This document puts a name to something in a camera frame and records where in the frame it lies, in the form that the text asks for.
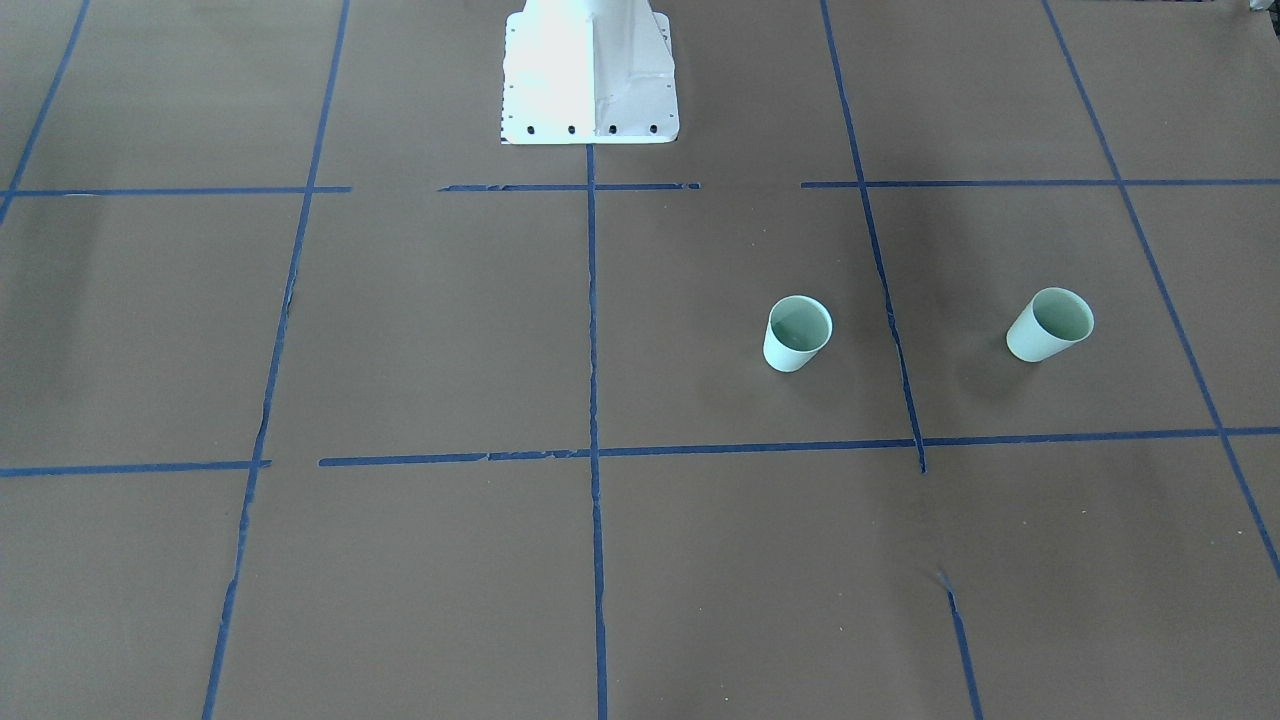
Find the mint green cup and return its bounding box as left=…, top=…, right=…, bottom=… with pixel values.
left=762, top=295, right=835, bottom=373
left=1006, top=287, right=1094, bottom=363

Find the brown paper table cover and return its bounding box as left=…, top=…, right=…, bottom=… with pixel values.
left=3, top=1, right=1277, bottom=719

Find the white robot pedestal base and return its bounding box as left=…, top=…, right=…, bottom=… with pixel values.
left=499, top=1, right=681, bottom=145

